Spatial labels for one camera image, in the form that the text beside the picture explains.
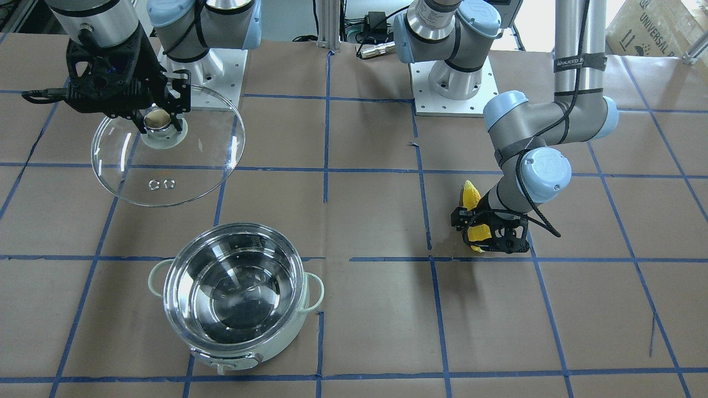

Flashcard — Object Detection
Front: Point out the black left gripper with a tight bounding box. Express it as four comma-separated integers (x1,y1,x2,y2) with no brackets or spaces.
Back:
451,191,530,254

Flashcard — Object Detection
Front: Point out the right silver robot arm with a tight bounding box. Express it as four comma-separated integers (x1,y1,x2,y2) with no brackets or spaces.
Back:
21,1,262,134

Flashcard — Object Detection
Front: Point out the white steel cooking pot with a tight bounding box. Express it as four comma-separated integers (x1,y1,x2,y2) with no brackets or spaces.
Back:
147,222,325,375

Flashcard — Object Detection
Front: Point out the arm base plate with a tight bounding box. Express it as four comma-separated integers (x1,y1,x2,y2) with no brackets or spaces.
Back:
158,48,249,107
409,58,499,118

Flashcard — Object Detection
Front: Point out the glass pot lid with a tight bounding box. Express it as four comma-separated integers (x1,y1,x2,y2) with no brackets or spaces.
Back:
91,85,246,207

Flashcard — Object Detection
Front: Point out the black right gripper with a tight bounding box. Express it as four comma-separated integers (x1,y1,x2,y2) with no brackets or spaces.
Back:
22,25,191,133

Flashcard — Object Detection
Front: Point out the cardboard box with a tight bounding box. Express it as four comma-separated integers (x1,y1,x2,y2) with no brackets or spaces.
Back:
605,1,707,56

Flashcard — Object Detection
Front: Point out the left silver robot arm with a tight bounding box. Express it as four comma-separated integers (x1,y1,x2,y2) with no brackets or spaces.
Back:
393,1,619,254

